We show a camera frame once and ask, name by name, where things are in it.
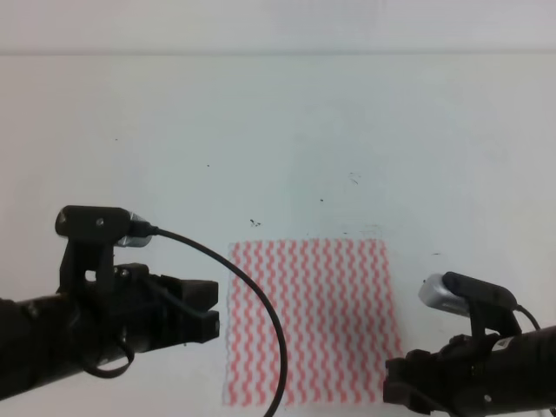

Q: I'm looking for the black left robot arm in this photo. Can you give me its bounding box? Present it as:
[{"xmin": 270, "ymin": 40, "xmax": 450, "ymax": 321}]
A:
[{"xmin": 1, "ymin": 264, "xmax": 220, "ymax": 399}]

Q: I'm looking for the black camera cable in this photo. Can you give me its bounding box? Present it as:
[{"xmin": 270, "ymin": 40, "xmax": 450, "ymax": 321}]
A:
[
  {"xmin": 514, "ymin": 304, "xmax": 542, "ymax": 330},
  {"xmin": 84, "ymin": 221, "xmax": 288, "ymax": 417}
]

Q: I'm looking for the pink white striped towel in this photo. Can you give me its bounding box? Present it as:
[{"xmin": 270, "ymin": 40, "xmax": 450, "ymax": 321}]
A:
[{"xmin": 222, "ymin": 239, "xmax": 401, "ymax": 407}]

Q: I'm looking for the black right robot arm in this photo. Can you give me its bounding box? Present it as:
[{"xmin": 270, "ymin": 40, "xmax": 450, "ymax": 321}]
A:
[{"xmin": 383, "ymin": 328, "xmax": 555, "ymax": 416}]

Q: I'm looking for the left black camera cable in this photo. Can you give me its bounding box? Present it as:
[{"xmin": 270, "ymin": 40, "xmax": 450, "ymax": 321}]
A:
[{"xmin": 84, "ymin": 221, "xmax": 288, "ymax": 417}]

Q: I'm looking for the right black camera cable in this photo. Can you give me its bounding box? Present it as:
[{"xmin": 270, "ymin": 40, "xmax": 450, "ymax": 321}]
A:
[{"xmin": 514, "ymin": 304, "xmax": 542, "ymax": 330}]

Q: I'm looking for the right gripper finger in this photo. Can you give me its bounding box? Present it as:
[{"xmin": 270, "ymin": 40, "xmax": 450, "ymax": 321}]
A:
[
  {"xmin": 382, "ymin": 379, "xmax": 439, "ymax": 415},
  {"xmin": 386, "ymin": 352, "xmax": 415, "ymax": 378}
]

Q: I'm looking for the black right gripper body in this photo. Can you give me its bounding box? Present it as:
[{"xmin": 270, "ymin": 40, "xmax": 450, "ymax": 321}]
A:
[{"xmin": 407, "ymin": 334, "xmax": 500, "ymax": 416}]

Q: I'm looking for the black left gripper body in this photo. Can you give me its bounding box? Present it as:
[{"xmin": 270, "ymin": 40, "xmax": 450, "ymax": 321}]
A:
[{"xmin": 73, "ymin": 263, "xmax": 174, "ymax": 361}]

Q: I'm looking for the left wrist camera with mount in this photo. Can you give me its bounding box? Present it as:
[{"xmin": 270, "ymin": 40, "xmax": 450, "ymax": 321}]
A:
[{"xmin": 55, "ymin": 205, "xmax": 156, "ymax": 295}]

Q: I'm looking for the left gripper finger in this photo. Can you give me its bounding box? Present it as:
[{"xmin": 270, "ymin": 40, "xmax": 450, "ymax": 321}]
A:
[
  {"xmin": 160, "ymin": 275, "xmax": 218, "ymax": 311},
  {"xmin": 171, "ymin": 309, "xmax": 220, "ymax": 346}
]

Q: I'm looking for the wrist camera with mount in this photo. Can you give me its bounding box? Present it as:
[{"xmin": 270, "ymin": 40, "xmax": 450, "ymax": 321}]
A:
[
  {"xmin": 55, "ymin": 205, "xmax": 156, "ymax": 295},
  {"xmin": 418, "ymin": 272, "xmax": 521, "ymax": 337}
]

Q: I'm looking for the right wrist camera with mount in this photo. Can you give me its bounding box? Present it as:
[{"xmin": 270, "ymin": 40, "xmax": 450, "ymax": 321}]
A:
[{"xmin": 418, "ymin": 272, "xmax": 521, "ymax": 337}]

